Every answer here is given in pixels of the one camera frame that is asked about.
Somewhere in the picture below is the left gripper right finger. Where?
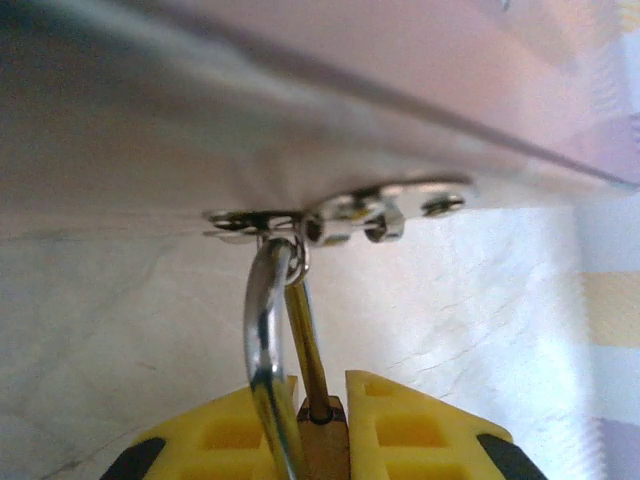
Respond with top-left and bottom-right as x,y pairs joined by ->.
346,369 -> 551,480

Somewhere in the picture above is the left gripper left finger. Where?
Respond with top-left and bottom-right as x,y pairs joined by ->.
102,384 -> 281,480

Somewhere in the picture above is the brass padlock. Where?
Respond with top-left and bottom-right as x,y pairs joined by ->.
243,234 -> 349,480

